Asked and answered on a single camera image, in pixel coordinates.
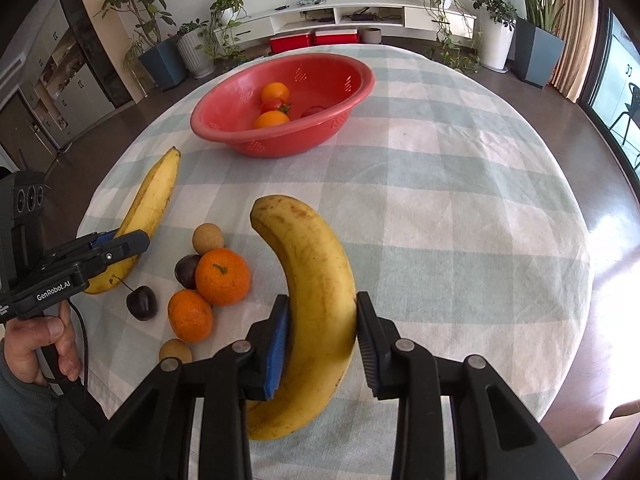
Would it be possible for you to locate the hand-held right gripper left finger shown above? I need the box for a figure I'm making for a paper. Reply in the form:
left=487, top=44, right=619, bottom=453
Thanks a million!
left=65, top=294, right=292, bottom=480

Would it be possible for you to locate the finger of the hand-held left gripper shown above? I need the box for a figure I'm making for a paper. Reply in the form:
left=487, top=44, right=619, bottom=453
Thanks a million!
left=35, top=230, right=151, bottom=285
left=45, top=231, right=121, bottom=266

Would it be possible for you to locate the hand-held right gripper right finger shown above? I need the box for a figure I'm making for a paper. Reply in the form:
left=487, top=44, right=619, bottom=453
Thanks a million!
left=356, top=291, right=581, bottom=480

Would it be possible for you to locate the large straight banana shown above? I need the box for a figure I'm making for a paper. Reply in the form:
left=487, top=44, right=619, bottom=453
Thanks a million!
left=82, top=146, right=182, bottom=295

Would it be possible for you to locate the dark plum with stem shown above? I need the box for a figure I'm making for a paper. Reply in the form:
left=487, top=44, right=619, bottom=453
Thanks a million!
left=111, top=275, right=158, bottom=321

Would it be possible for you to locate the round brown kiwi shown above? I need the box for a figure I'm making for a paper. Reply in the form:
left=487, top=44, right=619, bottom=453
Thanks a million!
left=192, top=223, right=222, bottom=254
left=159, top=338, right=193, bottom=365

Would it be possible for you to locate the small curved banana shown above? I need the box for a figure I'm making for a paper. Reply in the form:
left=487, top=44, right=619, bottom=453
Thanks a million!
left=247, top=195, right=358, bottom=442

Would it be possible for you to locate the small mandarin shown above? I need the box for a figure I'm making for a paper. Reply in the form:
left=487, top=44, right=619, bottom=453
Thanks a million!
left=261, top=82, right=291, bottom=106
left=167, top=289, right=214, bottom=343

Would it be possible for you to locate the mandarin with green stem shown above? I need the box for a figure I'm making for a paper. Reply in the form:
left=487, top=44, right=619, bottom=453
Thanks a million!
left=195, top=248, right=251, bottom=306

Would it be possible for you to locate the large orange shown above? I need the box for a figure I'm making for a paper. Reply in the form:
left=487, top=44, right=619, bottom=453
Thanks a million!
left=254, top=110, right=291, bottom=129

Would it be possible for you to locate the red colander bowl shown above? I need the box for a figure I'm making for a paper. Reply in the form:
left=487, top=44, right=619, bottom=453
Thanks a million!
left=190, top=53, right=376, bottom=158

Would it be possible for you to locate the person's left forearm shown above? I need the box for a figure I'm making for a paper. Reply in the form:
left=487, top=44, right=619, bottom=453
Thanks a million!
left=0, top=340, right=113, bottom=480

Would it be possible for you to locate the person's left hand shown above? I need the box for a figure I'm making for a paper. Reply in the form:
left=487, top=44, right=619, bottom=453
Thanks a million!
left=0, top=305, right=81, bottom=386

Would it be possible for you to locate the checked tablecloth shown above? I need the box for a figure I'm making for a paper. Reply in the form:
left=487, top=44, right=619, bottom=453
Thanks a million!
left=75, top=42, right=593, bottom=480

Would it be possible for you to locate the tall plant in blue pot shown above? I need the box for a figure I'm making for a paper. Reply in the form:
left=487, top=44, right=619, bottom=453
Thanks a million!
left=95, top=0, right=188, bottom=92

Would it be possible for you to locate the plant in white ribbed pot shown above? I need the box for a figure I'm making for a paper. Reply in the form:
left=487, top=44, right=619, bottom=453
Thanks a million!
left=175, top=19, right=216, bottom=79

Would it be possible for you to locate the beige seat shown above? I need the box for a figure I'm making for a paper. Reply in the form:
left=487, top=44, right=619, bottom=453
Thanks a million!
left=560, top=400, right=640, bottom=461

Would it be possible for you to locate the red storage box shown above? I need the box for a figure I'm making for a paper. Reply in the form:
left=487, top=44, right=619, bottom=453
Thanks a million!
left=315, top=28, right=359, bottom=46
left=270, top=31, right=312, bottom=55

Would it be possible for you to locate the bushy plant in white pot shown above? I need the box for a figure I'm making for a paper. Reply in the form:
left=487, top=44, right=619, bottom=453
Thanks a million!
left=465, top=0, right=518, bottom=72

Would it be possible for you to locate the white television console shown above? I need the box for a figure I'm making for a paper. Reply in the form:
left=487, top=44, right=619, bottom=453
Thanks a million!
left=215, top=0, right=476, bottom=41

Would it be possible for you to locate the large-leaf plant in dark pot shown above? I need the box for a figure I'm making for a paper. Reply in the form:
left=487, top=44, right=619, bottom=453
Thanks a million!
left=486, top=0, right=566, bottom=88

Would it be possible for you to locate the black balcony chair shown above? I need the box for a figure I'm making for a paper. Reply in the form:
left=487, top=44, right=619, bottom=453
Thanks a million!
left=610, top=82, right=640, bottom=133

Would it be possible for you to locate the sliding glass door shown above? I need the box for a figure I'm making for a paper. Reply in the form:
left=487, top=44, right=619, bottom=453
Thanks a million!
left=575, top=0, right=640, bottom=171

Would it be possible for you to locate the beige curtain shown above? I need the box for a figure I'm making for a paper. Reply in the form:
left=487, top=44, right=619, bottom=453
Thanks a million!
left=550, top=0, right=601, bottom=106

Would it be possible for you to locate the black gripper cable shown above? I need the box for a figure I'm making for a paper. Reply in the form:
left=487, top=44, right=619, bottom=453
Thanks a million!
left=70, top=300, right=90, bottom=391

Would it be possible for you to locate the wall cabinet unit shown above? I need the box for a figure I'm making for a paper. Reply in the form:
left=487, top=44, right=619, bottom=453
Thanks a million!
left=0, top=0, right=136, bottom=161

